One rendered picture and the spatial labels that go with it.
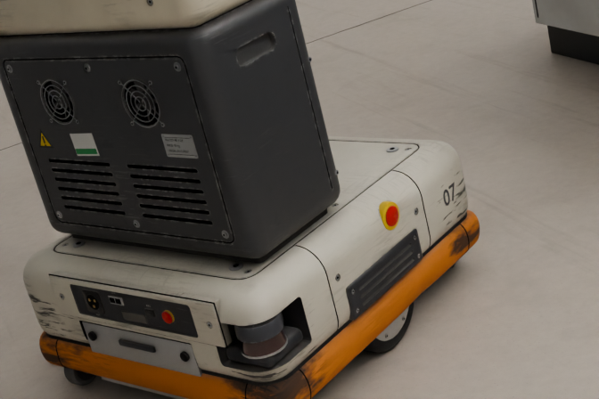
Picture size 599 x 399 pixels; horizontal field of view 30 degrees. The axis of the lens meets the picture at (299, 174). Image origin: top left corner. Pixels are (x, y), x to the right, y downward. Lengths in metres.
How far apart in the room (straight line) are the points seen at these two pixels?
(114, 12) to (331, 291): 0.57
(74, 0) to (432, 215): 0.76
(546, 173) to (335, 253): 0.89
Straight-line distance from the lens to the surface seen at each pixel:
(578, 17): 3.27
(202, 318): 1.81
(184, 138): 1.76
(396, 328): 2.05
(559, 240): 2.33
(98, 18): 1.80
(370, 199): 1.98
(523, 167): 2.69
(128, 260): 1.99
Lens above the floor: 1.05
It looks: 21 degrees down
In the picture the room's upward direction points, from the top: 14 degrees counter-clockwise
